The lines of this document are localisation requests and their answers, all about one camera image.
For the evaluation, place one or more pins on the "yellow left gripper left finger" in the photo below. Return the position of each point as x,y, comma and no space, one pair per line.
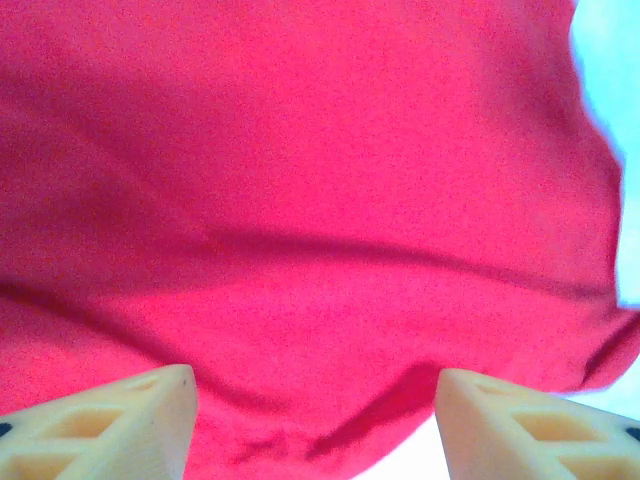
100,435

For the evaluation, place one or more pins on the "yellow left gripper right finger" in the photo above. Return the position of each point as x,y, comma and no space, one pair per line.
525,440

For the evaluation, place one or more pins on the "red t-shirt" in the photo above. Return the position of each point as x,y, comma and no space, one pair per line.
300,175

